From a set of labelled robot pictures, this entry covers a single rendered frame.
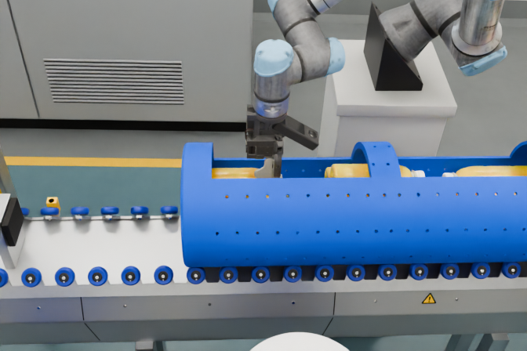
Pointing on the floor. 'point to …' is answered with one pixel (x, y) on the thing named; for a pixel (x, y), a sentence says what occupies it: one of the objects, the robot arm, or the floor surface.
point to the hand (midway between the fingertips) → (276, 175)
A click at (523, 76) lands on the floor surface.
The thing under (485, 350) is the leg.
